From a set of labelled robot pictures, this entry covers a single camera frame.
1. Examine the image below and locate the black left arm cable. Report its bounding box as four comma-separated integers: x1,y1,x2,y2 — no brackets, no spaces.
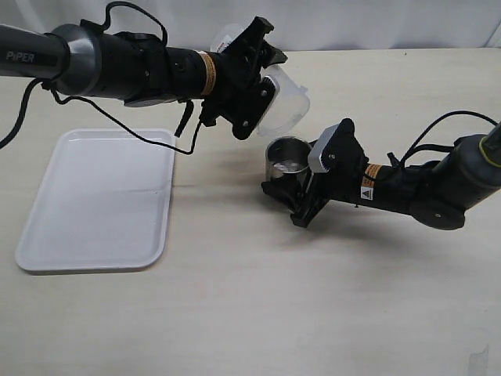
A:
0,1,204,156

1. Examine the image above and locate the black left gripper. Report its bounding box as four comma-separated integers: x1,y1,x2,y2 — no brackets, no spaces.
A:
199,16,288,139

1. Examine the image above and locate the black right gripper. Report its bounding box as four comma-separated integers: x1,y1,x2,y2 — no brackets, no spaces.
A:
261,118,369,227

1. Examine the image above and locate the white backdrop curtain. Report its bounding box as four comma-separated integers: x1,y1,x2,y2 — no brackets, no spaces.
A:
0,0,501,54

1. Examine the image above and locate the stainless steel cup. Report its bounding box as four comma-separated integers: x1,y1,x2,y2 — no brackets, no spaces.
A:
265,136,312,181

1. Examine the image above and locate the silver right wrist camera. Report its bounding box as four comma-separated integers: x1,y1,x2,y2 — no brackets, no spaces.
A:
307,123,340,173

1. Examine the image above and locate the white plastic tray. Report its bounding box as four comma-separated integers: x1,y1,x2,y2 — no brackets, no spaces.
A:
15,128,175,273

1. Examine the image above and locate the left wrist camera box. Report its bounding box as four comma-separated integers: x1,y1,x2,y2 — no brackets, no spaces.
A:
210,23,243,52

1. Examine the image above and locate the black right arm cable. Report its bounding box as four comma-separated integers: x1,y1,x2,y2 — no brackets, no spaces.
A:
387,110,501,169

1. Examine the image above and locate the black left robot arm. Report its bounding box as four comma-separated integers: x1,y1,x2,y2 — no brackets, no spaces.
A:
1,16,287,139

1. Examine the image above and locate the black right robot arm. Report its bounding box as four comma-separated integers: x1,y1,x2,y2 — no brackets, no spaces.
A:
261,110,500,230

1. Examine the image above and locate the translucent plastic measuring cup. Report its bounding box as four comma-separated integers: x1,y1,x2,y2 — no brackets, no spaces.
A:
199,26,310,136

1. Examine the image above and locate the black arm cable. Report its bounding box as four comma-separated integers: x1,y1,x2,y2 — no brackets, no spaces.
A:
387,110,501,169
0,1,204,156

